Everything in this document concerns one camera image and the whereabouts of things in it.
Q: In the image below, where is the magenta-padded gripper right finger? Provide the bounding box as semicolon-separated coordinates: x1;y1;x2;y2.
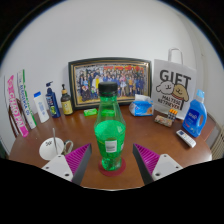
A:
131;142;184;186

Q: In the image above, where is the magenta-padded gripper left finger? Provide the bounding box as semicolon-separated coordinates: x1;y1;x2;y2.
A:
40;142;93;186

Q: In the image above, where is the green plastic drink bottle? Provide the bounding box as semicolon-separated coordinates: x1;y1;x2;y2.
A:
93;81;128;172

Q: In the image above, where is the dark floral mug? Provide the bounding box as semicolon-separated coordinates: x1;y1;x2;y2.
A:
38;136;74;162

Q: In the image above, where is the thin stirring stick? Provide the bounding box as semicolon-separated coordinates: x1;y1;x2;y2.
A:
52;127;58;156

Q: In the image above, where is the white remote control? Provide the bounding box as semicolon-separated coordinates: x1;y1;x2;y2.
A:
175;129;197;149

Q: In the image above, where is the small patterned pouch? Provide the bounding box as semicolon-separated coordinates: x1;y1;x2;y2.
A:
153;114;174;128

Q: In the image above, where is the orange-topped battery pack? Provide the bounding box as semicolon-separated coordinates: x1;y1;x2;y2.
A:
167;108;179;122

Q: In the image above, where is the blue detergent bottle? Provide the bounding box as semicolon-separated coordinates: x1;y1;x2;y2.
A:
181;88;208;138

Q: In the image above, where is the white bottle with blue cap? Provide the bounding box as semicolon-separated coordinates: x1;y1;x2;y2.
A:
33;91;50;124

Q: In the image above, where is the amber bottle with yellow label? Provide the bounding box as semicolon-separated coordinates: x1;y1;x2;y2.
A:
60;83;74;116

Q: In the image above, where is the blue pump bottle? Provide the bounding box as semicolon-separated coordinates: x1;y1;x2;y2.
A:
44;80;62;119

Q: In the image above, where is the blue and white tissue pack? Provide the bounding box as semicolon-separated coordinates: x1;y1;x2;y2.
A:
128;93;155;118

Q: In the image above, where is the pink and white tube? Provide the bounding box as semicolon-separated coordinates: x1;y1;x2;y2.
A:
3;74;30;138

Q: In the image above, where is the framed group photo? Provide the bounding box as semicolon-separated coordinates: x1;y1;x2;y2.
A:
67;57;153;112

